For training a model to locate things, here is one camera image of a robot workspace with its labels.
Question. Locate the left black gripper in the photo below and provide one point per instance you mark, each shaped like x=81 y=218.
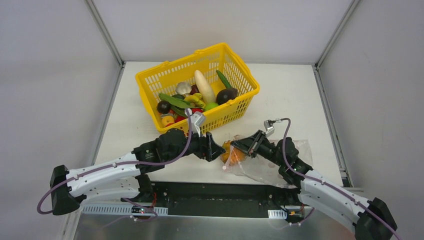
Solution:
x=203 y=146

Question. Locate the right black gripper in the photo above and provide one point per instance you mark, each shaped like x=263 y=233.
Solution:
x=255 y=148

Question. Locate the toy pineapple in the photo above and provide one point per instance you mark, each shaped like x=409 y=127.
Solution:
x=232 y=155

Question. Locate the yellow banana bunch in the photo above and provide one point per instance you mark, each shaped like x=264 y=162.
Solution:
x=195 y=100

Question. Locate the white radish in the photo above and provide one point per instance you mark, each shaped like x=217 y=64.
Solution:
x=204 y=87

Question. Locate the yellow plastic basket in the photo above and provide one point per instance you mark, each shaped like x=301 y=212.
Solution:
x=164 y=78

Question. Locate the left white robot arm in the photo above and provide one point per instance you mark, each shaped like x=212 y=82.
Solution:
x=127 y=176

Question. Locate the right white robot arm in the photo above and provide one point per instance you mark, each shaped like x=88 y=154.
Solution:
x=366 y=219

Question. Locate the red tomato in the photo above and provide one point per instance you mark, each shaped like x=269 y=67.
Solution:
x=195 y=110

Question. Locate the green apple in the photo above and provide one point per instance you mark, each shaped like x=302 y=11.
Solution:
x=210 y=106

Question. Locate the dark avocado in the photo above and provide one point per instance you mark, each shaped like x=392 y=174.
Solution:
x=225 y=95

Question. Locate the green leafy vegetable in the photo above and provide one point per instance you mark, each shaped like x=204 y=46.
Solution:
x=177 y=104

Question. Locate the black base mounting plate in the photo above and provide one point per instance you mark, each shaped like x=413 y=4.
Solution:
x=219 y=200

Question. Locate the green cucumber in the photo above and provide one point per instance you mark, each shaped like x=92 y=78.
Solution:
x=223 y=79

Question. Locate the dark round plum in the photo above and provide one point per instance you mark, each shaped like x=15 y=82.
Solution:
x=163 y=107

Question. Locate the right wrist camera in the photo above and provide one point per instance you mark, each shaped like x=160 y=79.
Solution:
x=269 y=127

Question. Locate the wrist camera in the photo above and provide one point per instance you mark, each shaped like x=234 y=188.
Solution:
x=195 y=121
x=269 y=127

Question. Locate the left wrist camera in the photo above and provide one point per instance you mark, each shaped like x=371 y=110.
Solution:
x=195 y=121

